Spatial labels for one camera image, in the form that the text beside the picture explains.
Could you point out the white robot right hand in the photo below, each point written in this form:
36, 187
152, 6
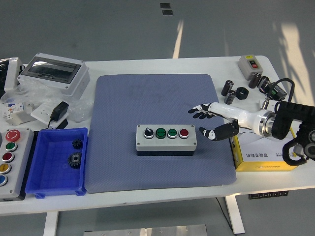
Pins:
236, 114

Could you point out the grey four-button control box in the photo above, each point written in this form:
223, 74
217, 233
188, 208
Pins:
167, 145

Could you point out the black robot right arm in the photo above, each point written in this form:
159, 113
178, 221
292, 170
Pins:
285, 118

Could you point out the grey five-button control station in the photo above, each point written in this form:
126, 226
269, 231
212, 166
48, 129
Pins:
22, 159

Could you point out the black cylindrical capacitor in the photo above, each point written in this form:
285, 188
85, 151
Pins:
227, 88
262, 82
254, 81
230, 97

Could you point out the black hexagonal nut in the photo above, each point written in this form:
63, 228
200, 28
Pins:
239, 94

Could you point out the yellow and white carton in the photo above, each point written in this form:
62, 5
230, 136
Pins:
258, 147

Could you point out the black module green terminals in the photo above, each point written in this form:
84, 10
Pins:
276, 91

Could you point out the black table control panel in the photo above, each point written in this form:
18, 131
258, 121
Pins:
268, 195

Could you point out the white table leg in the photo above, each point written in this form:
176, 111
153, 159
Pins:
236, 218
50, 223

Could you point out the grey-blue table mat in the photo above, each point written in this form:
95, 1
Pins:
123, 103

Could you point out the black floor plate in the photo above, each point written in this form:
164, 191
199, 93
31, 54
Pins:
167, 12
165, 5

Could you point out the silver metal plate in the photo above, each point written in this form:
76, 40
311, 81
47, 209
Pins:
145, 231

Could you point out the small black bevel gear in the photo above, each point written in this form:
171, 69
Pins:
77, 143

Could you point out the grey distribution box clear lid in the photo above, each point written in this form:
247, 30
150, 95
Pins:
71, 84

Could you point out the large black bevel gear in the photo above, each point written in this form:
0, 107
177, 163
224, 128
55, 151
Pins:
74, 160

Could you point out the black power adapter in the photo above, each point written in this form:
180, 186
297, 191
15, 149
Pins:
60, 109

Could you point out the blue plastic bin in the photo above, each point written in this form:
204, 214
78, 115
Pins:
49, 172

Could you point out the clear plastic bag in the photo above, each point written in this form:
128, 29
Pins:
37, 92

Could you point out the white circuit breaker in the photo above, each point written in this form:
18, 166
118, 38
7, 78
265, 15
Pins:
17, 113

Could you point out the white wall switch plate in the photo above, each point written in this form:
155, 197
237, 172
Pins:
273, 105

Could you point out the grey red-black push switch box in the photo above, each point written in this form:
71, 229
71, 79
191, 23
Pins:
247, 66

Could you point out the white and black enclosure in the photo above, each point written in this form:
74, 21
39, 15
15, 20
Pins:
11, 73

